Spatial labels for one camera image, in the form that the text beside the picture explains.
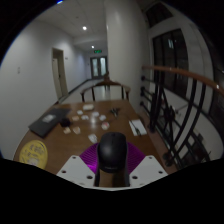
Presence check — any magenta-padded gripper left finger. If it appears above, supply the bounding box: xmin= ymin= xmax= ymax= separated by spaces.
xmin=56 ymin=142 xmax=102 ymax=188

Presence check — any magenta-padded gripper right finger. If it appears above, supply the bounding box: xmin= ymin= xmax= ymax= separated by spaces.
xmin=125 ymin=142 xmax=169 ymax=188

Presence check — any black computer mouse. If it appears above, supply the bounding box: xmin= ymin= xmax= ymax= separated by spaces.
xmin=96 ymin=131 xmax=129 ymax=174

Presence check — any dark pen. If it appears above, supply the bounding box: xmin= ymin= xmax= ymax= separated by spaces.
xmin=130 ymin=120 xmax=140 ymax=135

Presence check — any small black object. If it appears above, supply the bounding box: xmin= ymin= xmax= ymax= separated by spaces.
xmin=59 ymin=117 xmax=72 ymax=128

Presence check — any pinkish card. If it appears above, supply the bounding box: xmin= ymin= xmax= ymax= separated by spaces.
xmin=100 ymin=121 xmax=111 ymax=131

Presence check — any dark grey closed laptop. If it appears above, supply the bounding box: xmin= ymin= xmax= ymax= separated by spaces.
xmin=28 ymin=107 xmax=72 ymax=139

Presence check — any black railing with wooden handrail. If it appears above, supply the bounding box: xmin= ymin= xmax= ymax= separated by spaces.
xmin=139 ymin=64 xmax=224 ymax=168

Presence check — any beige flat box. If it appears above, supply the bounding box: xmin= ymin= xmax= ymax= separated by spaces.
xmin=82 ymin=103 xmax=95 ymax=112

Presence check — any wooden chair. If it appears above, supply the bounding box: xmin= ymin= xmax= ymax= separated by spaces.
xmin=80 ymin=80 xmax=132 ymax=103

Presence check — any beige door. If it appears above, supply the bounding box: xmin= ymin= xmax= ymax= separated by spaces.
xmin=51 ymin=47 xmax=70 ymax=100

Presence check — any glass double door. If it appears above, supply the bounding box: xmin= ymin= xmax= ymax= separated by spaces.
xmin=89 ymin=55 xmax=109 ymax=80

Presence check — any dark framed window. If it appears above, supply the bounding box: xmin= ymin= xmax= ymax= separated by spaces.
xmin=151 ymin=28 xmax=190 ymax=100

